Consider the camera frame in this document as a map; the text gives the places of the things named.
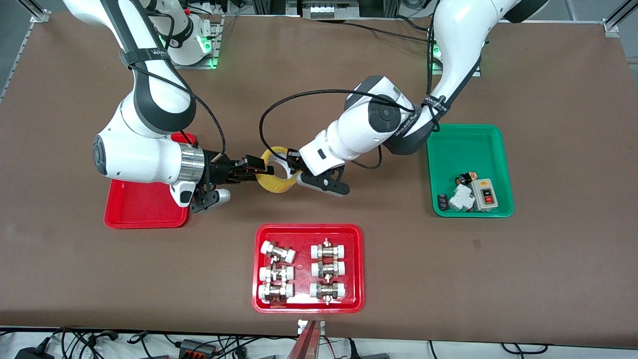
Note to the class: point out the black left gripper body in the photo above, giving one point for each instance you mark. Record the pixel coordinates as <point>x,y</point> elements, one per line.
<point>293,161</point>

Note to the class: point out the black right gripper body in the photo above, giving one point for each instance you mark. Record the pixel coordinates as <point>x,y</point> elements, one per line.
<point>217,171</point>

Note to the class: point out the yellow clear tape roll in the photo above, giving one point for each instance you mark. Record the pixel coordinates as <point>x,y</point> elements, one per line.
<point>274,185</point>

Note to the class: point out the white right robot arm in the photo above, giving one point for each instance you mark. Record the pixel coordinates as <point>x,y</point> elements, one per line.
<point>144,154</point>

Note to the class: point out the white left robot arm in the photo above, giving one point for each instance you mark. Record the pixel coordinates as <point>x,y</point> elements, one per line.
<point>379,117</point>

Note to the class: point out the red tray holding fittings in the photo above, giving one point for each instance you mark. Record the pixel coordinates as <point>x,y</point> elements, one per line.
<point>304,234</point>

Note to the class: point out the empty red plastic tray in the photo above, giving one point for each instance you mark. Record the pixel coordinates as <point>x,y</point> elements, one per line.
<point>139,209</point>

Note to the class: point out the green plastic tray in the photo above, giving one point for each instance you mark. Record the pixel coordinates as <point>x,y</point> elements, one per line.
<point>478,149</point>

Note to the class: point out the white capped metal pipe fitting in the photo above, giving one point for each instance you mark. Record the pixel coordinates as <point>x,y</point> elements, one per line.
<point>278,252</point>
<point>328,269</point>
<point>275,292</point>
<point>328,250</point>
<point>327,290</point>
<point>276,273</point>

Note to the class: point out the grey terminal block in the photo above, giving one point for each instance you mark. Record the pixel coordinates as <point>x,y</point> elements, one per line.
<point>329,10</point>

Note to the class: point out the small black relay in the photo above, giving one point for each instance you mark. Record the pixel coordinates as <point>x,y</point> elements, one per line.
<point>442,202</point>

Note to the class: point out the white circuit breaker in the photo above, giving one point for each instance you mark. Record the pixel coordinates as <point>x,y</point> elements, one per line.
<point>461,199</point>

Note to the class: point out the red aluminium profile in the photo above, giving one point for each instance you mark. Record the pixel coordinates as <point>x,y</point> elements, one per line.
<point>306,344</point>

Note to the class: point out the black and orange component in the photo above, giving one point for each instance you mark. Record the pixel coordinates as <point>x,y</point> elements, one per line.
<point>467,178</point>

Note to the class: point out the black connector box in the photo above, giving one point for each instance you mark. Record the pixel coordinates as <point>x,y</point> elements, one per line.
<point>197,347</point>

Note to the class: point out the black power adapter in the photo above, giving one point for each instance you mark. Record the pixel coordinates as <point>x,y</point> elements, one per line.
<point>32,353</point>

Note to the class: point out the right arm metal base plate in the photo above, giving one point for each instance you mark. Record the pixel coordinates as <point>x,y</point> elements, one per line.
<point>215,45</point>

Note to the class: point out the silver profile bracket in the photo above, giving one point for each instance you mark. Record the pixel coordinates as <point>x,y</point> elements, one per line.
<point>300,326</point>

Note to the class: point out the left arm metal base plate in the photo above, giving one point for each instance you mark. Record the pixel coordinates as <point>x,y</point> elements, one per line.
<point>434,65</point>

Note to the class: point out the grey push button switch box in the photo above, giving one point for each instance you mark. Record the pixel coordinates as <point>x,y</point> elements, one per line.
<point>484,194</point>

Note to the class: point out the silver table corner bracket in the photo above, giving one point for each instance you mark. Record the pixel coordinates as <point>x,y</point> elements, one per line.
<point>40,19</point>
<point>611,29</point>

